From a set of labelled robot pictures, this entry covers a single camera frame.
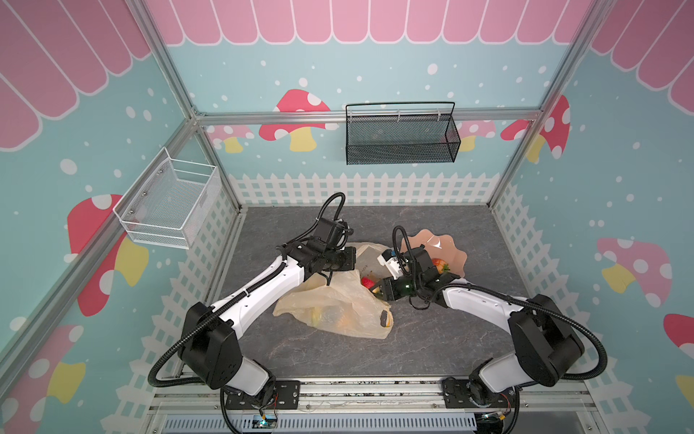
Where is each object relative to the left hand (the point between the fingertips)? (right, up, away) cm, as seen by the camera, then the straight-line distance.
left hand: (355, 264), depth 81 cm
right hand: (+5, -9, +2) cm, 10 cm away
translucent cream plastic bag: (-3, -12, -2) cm, 13 cm away
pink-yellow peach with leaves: (+4, -6, +2) cm, 7 cm away
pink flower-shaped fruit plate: (+33, +4, +22) cm, 40 cm away
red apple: (+31, -2, +15) cm, 35 cm away
